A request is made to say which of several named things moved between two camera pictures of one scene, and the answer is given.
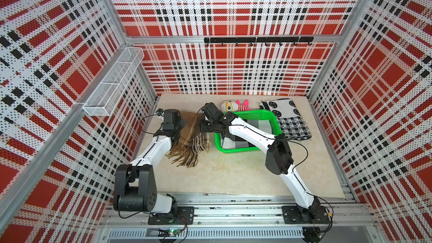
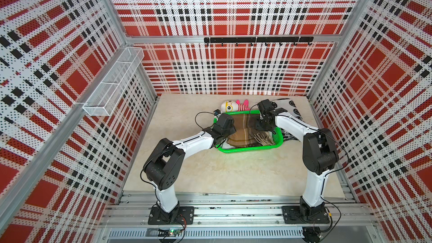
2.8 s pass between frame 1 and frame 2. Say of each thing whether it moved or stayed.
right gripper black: moved
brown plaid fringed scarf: moved
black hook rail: stayed
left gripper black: moved
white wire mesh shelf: stayed
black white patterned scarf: stayed
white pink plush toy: stayed
